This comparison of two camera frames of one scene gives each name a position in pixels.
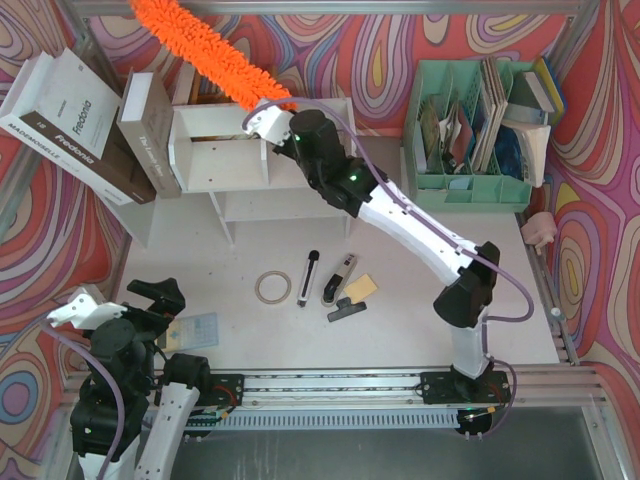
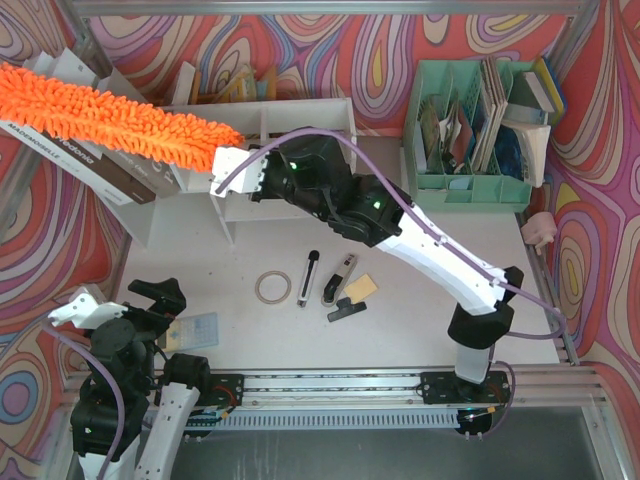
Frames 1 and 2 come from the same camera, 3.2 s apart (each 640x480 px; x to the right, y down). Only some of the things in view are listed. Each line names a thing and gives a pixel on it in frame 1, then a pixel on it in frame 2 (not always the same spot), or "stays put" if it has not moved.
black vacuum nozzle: (346, 308) stays put
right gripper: (285, 148) -> (272, 179)
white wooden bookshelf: (227, 174) stays put
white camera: (272, 123) -> (227, 160)
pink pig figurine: (539, 230) stays put
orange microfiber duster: (203, 46) -> (53, 107)
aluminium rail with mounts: (239, 390) stays put
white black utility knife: (307, 277) stays put
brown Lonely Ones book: (144, 119) -> (155, 173)
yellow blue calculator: (192, 332) stays put
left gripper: (145, 314) stays put
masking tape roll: (270, 301) stays put
